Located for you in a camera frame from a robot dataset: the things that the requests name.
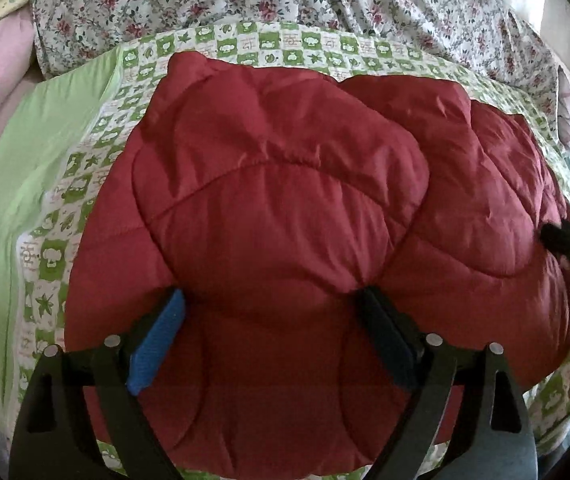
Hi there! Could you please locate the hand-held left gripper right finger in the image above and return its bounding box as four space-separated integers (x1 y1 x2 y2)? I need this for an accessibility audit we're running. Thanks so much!
360 287 538 480

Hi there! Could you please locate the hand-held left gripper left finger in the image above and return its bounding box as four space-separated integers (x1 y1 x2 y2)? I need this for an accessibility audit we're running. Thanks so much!
9 287 187 480

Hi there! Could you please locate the red quilted jacket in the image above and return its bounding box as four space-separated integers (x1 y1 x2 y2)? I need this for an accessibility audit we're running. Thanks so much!
64 51 570 470

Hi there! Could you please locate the green checked blanket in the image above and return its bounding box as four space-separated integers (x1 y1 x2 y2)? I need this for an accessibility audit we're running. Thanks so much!
0 19 570 471

